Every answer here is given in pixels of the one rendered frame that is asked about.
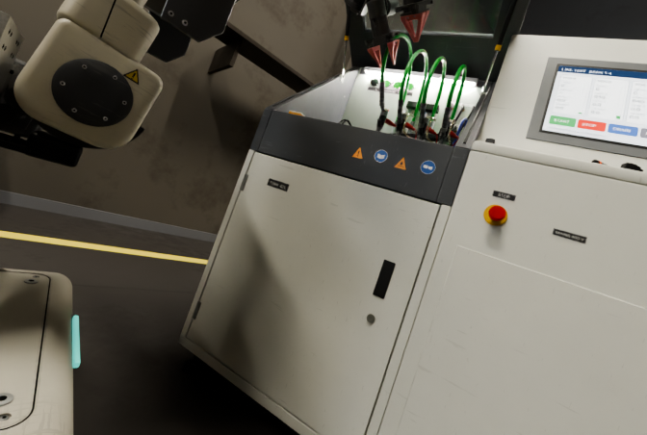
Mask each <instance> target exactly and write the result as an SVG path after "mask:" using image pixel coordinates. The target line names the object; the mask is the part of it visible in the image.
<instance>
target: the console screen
mask: <svg viewBox="0 0 647 435"><path fill-rule="evenodd" d="M526 139H531V140H537V141H546V142H552V143H558V144H563V145H569V146H575V147H580V148H585V149H591V150H597V151H603V152H607V153H613V154H619V155H625V156H630V157H636V158H641V159H646V160H647V64H636V63H622V62H609V61H595V60H581V59H567V58H554V57H549V58H548V61H547V64H546V68H545V71H544V75H543V78H542V82H541V85H540V89H539V92H538V95H537V98H536V102H535V106H534V109H533V113H532V116H531V122H530V126H529V129H528V132H527V135H526Z"/></svg>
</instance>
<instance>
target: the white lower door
mask: <svg viewBox="0 0 647 435"><path fill-rule="evenodd" d="M240 190H241V192H240V194H239V197H238V200H237V202H236V205H235V208H234V210H233V213H232V216H231V219H230V220H229V223H228V226H227V228H226V231H225V234H224V236H223V239H222V242H221V245H220V249H219V252H218V254H217V257H216V260H215V263H214V264H213V267H212V270H211V272H210V275H209V278H208V280H207V283H206V286H205V289H204V291H203V294H202V297H201V299H200V301H198V302H197V304H196V306H195V309H194V314H193V316H192V318H193V322H192V324H191V327H190V330H189V332H188V335H187V337H188V338H189V339H191V340H192V341H193V342H195V343H196V344H197V345H199V346H201V347H202V348H203V349H205V350H206V351H207V352H209V353H210V354H211V355H213V356H214V357H216V358H217V359H218V360H220V361H221V362H222V363H224V364H225V365H226V366H227V367H228V368H230V369H231V370H232V371H234V372H235V373H237V374H238V375H240V376H241V377H242V378H244V379H245V380H246V381H248V382H249V383H250V384H252V385H253V386H255V387H256V388H257V389H259V390H260V391H261V392H263V393H264V394H266V395H267V396H268V397H270V398H271V399H273V400H274V401H275V402H277V403H278V404H280V405H281V406H282V407H284V408H285V409H286V410H288V411H289V412H290V413H292V414H293V415H295V416H296V417H297V418H299V419H300V420H301V421H303V422H304V423H306V424H307V425H309V426H310V427H311V428H313V429H314V430H315V431H317V432H318V433H320V434H321V435H365V433H366V430H367V427H368V424H369V421H370V418H371V415H372V413H373V410H374V407H375V402H376V399H377V396H378V393H379V390H380V387H381V383H382V380H383V377H384V374H385V372H386V369H387V366H388V363H389V360H390V357H391V354H392V351H393V348H394V345H395V342H396V339H397V337H398V334H399V331H400V328H401V323H402V320H403V317H404V314H405V311H406V308H407V305H408V301H409V298H410V296H411V293H412V290H413V287H414V284H415V281H416V278H417V275H418V272H419V269H420V266H421V263H422V261H423V258H424V255H425V252H426V249H427V244H428V241H429V238H430V235H431V232H432V229H433V226H434V222H435V220H436V217H437V214H438V211H439V208H440V206H439V205H437V204H434V203H430V202H427V201H424V200H421V199H418V198H414V197H411V196H407V195H404V194H400V193H397V192H391V191H387V190H385V189H382V188H378V187H375V186H371V185H368V184H364V183H361V182H357V181H354V180H350V179H348V178H344V177H341V176H338V175H334V174H331V173H327V172H324V171H320V170H317V169H314V168H311V167H307V166H301V165H298V164H295V163H291V162H288V161H284V160H281V159H277V158H274V157H271V156H268V155H264V154H261V153H257V152H255V153H254V156H253V158H252V161H251V164H250V167H249V169H248V172H247V174H245V176H244V179H243V182H242V185H241V186H240Z"/></svg>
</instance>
